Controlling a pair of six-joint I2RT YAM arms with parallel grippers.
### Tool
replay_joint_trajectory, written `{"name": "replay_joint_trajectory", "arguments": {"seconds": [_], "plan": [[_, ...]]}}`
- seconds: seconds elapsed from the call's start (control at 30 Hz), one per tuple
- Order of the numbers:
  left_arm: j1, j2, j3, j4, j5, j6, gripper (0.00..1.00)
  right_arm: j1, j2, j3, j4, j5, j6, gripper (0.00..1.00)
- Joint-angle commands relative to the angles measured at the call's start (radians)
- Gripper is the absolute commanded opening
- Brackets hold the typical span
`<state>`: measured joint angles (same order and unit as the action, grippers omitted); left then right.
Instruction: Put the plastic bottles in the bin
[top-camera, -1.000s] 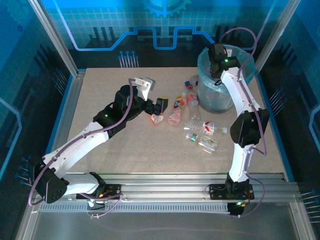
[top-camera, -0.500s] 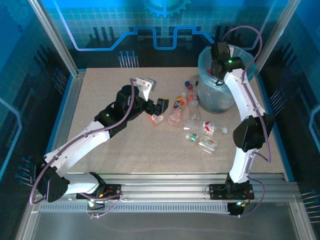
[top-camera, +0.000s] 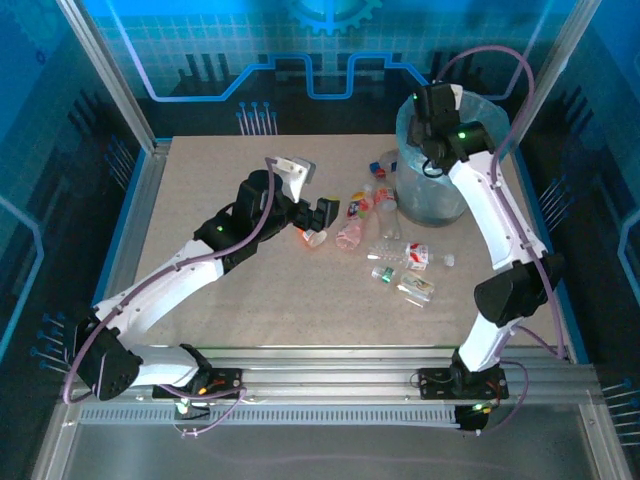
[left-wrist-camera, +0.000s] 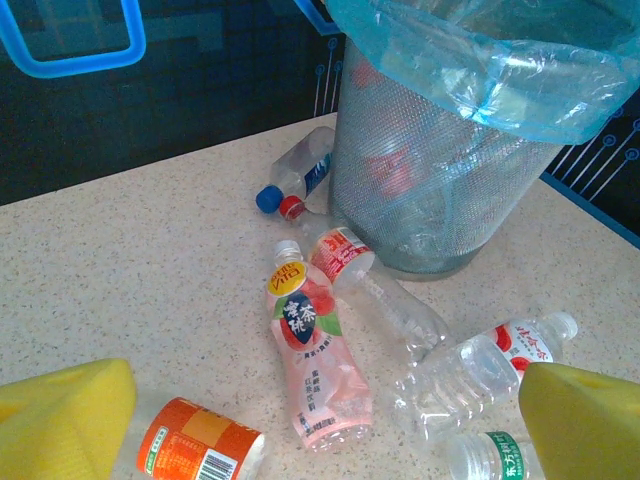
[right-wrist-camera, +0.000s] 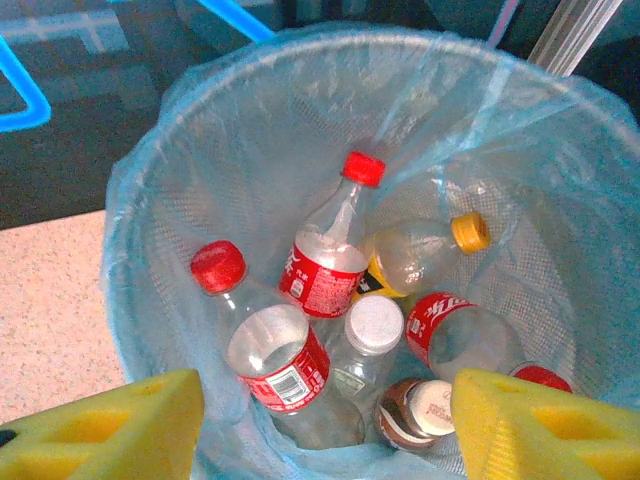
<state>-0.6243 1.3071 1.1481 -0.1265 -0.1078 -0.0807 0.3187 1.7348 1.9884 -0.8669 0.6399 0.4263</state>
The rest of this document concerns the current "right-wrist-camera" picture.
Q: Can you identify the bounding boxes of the clear bottle white cap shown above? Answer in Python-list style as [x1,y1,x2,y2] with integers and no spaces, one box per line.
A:
[319,293,406,436]

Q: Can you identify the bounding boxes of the yellow orange label bottle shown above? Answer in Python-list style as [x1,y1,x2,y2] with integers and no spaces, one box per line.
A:
[355,211,494,301]

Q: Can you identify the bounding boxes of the brown label bottle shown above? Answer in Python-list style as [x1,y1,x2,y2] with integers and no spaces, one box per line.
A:
[372,377,459,454]

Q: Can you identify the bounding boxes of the translucent trash bin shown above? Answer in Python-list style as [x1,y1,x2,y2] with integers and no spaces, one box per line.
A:
[102,27,640,480]

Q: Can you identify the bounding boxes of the aluminium frame post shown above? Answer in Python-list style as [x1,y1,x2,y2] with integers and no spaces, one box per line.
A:
[527,0,626,76]

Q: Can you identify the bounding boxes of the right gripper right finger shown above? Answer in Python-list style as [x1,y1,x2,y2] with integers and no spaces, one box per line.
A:
[451,367,640,480]

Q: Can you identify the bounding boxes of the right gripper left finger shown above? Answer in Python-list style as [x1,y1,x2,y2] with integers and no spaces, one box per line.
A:
[0,368,206,480]

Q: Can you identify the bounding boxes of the red label cola bottle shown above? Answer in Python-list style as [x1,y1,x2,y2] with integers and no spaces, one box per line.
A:
[277,149,388,321]
[189,239,369,451]
[404,291,574,396]

